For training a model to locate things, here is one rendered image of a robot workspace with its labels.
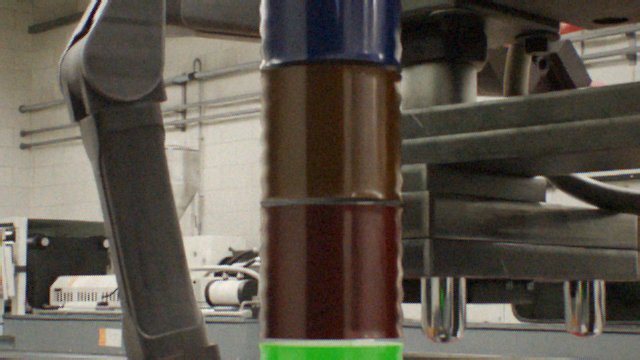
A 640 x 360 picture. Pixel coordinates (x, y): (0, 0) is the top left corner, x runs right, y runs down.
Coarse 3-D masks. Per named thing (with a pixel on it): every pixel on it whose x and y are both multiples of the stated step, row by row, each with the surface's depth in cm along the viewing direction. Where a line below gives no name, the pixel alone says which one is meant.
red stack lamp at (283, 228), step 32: (288, 224) 32; (320, 224) 31; (352, 224) 31; (384, 224) 32; (288, 256) 32; (320, 256) 31; (352, 256) 31; (384, 256) 32; (288, 288) 31; (320, 288) 31; (352, 288) 31; (384, 288) 32; (288, 320) 31; (320, 320) 31; (352, 320) 31; (384, 320) 32
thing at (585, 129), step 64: (448, 64) 61; (448, 128) 57; (512, 128) 55; (576, 128) 53; (448, 192) 57; (512, 192) 61; (448, 256) 54; (512, 256) 57; (576, 256) 62; (448, 320) 55; (576, 320) 64
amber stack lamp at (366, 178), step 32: (288, 96) 32; (320, 96) 32; (352, 96) 32; (384, 96) 32; (288, 128) 32; (320, 128) 32; (352, 128) 32; (384, 128) 32; (288, 160) 32; (320, 160) 31; (352, 160) 32; (384, 160) 32; (288, 192) 32; (320, 192) 31; (352, 192) 31; (384, 192) 32
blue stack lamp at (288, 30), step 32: (288, 0) 32; (320, 0) 32; (352, 0) 32; (384, 0) 32; (288, 32) 32; (320, 32) 32; (352, 32) 32; (384, 32) 32; (288, 64) 32; (320, 64) 32; (352, 64) 32; (384, 64) 32
